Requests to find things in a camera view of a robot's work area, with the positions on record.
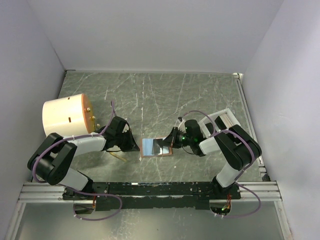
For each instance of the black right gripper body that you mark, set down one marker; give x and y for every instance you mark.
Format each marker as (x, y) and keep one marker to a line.
(181, 138)

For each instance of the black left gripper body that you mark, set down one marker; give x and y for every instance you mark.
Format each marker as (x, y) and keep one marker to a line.
(120, 138)

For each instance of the black credit card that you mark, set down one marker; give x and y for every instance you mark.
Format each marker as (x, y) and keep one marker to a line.
(158, 148)

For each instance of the brown leather card holder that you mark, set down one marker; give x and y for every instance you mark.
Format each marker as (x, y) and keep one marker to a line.
(149, 147)

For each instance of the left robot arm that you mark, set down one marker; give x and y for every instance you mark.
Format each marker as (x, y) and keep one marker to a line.
(51, 162)

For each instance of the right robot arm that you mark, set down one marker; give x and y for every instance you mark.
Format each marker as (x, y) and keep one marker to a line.
(239, 149)

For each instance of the white card storage box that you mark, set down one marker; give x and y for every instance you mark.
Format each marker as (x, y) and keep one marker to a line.
(205, 123)

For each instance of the stack of cards in box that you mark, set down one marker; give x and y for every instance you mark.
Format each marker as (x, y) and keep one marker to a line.
(227, 120)

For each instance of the gold pencil stick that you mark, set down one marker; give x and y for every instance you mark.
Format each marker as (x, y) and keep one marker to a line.
(118, 157)

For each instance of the white cylinder toy with studs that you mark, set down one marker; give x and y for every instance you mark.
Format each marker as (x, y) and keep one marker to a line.
(69, 116)

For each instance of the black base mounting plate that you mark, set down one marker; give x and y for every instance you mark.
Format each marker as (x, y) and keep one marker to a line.
(148, 195)

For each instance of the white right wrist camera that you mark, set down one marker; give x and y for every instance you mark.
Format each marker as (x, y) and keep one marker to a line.
(180, 122)

